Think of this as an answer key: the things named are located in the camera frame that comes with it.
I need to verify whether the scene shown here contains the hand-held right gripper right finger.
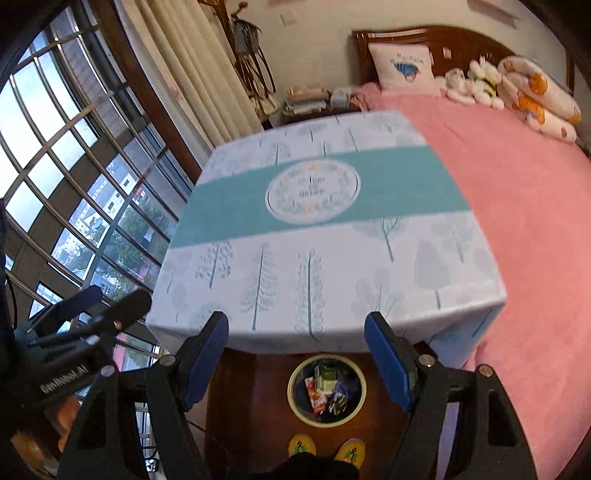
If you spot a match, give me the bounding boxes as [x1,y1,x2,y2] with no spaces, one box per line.
[364,311,539,480]

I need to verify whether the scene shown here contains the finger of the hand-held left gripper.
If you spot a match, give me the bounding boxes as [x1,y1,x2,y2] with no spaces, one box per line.
[14,285,103,335]
[28,289,153,352]

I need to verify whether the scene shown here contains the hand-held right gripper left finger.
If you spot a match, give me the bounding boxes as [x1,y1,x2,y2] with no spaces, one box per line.
[58,310,230,480]

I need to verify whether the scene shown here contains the dark round trash bin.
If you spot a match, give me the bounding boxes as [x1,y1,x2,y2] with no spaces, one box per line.
[287,353,368,428]

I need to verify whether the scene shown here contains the person's left hand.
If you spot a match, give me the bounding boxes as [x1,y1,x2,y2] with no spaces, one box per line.
[11,394,81,476]

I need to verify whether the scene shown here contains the yellow slipper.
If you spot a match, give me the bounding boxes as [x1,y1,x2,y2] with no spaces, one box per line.
[333,438,365,464]
[288,434,317,457]

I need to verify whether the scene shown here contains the table with tree-print cloth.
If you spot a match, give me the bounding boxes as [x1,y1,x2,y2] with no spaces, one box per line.
[145,111,508,370]

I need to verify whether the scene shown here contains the window with metal grille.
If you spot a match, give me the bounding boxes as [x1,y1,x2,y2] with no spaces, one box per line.
[0,14,204,462]

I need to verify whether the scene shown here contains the pink blanket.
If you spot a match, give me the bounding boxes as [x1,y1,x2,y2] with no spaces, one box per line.
[351,80,591,480]

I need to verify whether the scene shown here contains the cream curtain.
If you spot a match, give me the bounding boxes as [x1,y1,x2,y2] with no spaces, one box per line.
[113,0,264,148]

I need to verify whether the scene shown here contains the wooden nightstand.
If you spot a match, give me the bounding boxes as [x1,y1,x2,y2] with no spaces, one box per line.
[261,106,363,132]

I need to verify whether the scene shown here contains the stack of books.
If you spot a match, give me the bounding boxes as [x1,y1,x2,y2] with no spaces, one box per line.
[283,85,328,116]

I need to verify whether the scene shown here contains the white plush toy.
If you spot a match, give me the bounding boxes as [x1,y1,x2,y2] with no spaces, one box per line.
[468,58,504,109]
[443,68,476,104]

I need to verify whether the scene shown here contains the hanging bags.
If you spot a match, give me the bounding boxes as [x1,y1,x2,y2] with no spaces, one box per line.
[226,4,278,100]

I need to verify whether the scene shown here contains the rolled cartoon quilt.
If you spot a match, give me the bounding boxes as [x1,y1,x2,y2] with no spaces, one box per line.
[496,55,583,146]

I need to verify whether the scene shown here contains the wooden headboard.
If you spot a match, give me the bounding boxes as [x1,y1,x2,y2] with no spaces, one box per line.
[352,25,578,100]

